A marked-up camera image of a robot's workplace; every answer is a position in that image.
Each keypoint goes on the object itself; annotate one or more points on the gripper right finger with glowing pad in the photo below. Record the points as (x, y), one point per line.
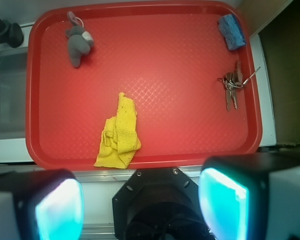
(252, 196)

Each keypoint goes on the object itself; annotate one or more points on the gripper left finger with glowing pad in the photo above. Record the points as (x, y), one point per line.
(41, 205)

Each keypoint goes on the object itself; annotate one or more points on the silver key bunch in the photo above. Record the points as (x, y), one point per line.
(232, 82)

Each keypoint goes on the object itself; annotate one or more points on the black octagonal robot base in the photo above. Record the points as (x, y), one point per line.
(159, 204)

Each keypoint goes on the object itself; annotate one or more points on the yellow cloth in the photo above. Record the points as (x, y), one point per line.
(119, 139)

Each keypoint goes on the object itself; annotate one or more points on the steel sink basin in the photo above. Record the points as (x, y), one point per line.
(13, 70)

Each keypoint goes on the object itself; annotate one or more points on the red plastic tray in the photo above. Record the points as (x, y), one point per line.
(168, 56)

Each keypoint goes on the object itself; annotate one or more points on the grey plush toy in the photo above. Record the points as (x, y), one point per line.
(80, 41)

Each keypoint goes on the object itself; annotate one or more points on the blue sponge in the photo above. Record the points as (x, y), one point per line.
(232, 32)

